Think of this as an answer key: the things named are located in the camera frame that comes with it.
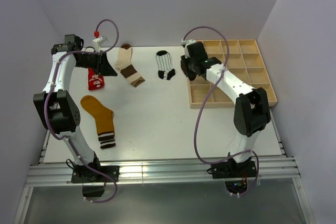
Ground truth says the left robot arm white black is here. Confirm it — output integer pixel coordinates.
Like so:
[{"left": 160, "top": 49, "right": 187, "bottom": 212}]
[{"left": 33, "top": 34, "right": 117, "bottom": 182}]

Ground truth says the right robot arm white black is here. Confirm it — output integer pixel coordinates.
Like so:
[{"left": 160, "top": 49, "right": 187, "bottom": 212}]
[{"left": 181, "top": 39, "right": 271, "bottom": 177}]

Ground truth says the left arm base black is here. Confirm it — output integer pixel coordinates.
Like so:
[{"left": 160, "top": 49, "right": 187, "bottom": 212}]
[{"left": 66, "top": 157, "right": 120, "bottom": 199}]

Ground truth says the white black pinstripe sock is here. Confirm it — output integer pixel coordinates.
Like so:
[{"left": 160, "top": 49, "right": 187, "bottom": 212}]
[{"left": 155, "top": 50, "right": 176, "bottom": 80}]

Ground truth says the aluminium rail frame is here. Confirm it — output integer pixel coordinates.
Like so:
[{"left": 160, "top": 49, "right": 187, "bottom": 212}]
[{"left": 13, "top": 48, "right": 316, "bottom": 224}]

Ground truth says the cream brown striped sock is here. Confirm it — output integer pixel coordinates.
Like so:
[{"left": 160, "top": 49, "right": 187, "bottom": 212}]
[{"left": 115, "top": 44, "right": 145, "bottom": 88}]

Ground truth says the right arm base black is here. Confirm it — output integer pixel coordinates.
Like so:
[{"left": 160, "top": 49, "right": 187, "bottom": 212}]
[{"left": 206, "top": 152, "right": 260, "bottom": 198}]

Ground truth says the mustard yellow striped sock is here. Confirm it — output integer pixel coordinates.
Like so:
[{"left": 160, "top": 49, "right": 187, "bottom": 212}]
[{"left": 80, "top": 95, "right": 116, "bottom": 150}]

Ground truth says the wooden compartment tray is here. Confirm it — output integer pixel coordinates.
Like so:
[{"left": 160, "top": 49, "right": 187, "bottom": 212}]
[{"left": 187, "top": 39, "right": 278, "bottom": 109}]

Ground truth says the red sock with face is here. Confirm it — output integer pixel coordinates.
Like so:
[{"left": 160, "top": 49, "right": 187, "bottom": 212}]
[{"left": 88, "top": 68, "right": 104, "bottom": 91}]

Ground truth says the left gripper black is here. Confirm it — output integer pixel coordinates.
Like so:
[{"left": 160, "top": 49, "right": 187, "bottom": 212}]
[{"left": 75, "top": 50, "right": 118, "bottom": 77}]

